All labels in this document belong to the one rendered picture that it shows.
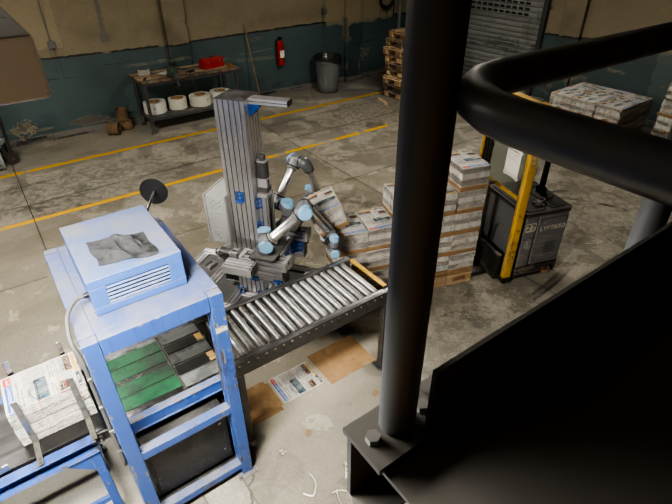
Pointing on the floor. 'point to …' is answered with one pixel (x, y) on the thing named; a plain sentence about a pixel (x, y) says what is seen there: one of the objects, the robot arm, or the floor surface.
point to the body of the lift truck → (543, 249)
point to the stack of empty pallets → (393, 63)
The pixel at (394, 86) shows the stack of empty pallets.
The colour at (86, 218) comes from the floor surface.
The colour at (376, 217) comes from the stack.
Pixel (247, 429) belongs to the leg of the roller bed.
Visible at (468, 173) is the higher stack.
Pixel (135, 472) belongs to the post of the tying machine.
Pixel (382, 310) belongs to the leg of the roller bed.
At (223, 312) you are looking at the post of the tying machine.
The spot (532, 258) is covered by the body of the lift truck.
